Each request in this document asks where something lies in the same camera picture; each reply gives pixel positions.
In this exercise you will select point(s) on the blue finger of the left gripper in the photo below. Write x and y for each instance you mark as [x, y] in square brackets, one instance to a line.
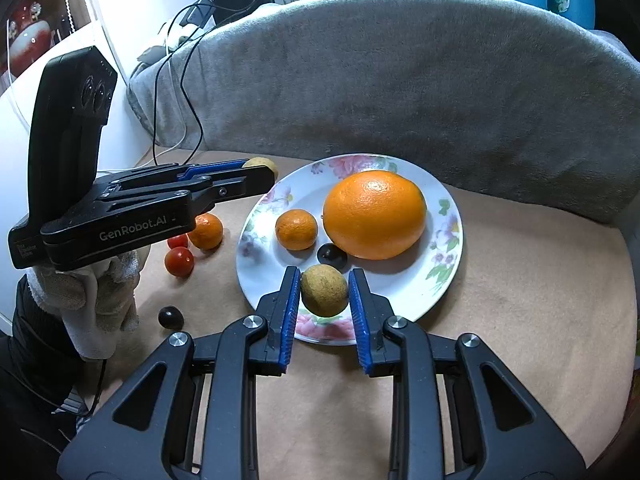
[215, 167]

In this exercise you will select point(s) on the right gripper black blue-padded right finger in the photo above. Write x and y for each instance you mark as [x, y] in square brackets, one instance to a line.
[458, 411]

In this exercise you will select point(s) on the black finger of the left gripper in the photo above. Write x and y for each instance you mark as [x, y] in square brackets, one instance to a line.
[230, 185]

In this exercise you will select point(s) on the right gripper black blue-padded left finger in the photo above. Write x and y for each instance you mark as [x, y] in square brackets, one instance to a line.
[189, 410]

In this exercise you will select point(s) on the mandarin orange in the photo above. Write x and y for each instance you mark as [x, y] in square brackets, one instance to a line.
[208, 232]

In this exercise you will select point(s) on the small cherry tomato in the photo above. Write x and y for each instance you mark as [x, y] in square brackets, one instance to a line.
[178, 241]

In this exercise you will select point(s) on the yellow-green small fruit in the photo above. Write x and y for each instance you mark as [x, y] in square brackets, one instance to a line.
[324, 291]
[260, 161]

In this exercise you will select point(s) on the larger red tomato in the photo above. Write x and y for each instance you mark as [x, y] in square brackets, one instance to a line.
[179, 262]

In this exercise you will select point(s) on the dark grape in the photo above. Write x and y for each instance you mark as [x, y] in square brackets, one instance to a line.
[170, 318]
[331, 255]

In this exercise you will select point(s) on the small mandarin with stem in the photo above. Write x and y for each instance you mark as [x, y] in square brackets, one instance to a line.
[296, 230]

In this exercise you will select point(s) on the white floral plate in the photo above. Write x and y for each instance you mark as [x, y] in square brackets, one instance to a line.
[413, 280]

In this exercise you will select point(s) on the large orange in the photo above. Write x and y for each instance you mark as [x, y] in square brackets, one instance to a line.
[374, 215]

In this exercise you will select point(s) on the white gloved hand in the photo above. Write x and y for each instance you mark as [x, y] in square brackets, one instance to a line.
[95, 303]

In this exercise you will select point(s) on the black power adapter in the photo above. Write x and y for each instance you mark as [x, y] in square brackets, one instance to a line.
[198, 14]

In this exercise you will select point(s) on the red white vase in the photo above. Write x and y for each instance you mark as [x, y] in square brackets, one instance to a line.
[30, 36]

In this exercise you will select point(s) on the black camera box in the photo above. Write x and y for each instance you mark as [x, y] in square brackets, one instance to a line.
[72, 105]

